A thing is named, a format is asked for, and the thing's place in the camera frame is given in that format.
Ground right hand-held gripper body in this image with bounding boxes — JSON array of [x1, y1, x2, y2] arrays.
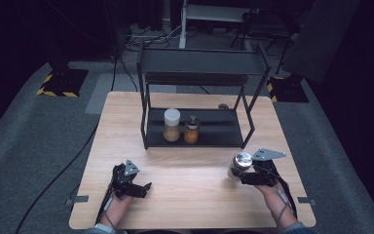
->
[[239, 147, 287, 188]]

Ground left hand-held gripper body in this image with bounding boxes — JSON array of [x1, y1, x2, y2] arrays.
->
[[111, 158, 149, 200]]

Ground glass jar with silver lid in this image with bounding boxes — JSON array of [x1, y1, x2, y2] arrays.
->
[[227, 150, 254, 182]]

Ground orange spice jar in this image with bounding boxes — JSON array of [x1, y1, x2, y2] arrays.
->
[[183, 115, 202, 144]]

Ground spice jar with white lid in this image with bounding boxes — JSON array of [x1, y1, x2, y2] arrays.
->
[[162, 107, 182, 143]]

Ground black metal two-tier rack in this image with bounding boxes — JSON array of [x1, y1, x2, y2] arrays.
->
[[136, 40, 272, 150]]

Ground person's left hand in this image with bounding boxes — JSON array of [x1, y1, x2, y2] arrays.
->
[[107, 192, 134, 216]]

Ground person's right hand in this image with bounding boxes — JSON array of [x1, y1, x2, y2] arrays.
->
[[254, 182, 286, 204]]

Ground grey table edge clamp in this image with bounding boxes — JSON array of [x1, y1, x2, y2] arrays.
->
[[65, 194, 90, 207], [296, 196, 318, 207]]

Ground black stand base, yellow stripes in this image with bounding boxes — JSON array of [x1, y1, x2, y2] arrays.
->
[[35, 59, 90, 98], [266, 73, 310, 104]]

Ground dark grey panel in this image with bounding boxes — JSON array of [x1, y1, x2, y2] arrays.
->
[[281, 0, 362, 85]]

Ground white metal stand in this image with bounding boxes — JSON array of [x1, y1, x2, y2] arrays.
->
[[178, 0, 252, 50]]

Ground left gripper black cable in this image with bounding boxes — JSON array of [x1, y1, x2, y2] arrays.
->
[[95, 181, 116, 228]]

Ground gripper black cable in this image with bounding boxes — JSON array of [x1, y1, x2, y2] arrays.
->
[[261, 165, 299, 219], [95, 181, 116, 228]]

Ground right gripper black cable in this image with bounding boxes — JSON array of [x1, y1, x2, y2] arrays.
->
[[261, 165, 299, 219]]

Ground long black floor cable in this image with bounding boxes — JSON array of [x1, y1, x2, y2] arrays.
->
[[14, 53, 120, 234]]

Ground power strip with cables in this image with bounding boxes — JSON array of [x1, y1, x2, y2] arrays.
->
[[123, 22, 184, 53]]

